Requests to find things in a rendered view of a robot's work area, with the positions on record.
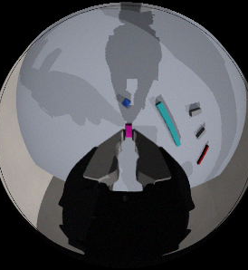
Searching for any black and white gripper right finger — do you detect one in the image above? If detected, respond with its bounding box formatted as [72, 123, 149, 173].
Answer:
[132, 129, 195, 211]

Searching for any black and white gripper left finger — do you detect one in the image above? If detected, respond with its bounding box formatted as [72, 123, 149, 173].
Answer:
[58, 129, 126, 207]

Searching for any turquoise rod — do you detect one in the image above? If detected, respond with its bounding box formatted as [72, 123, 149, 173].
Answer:
[155, 101, 181, 147]

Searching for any magenta block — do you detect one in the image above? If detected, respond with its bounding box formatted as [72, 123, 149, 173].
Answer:
[125, 123, 132, 138]

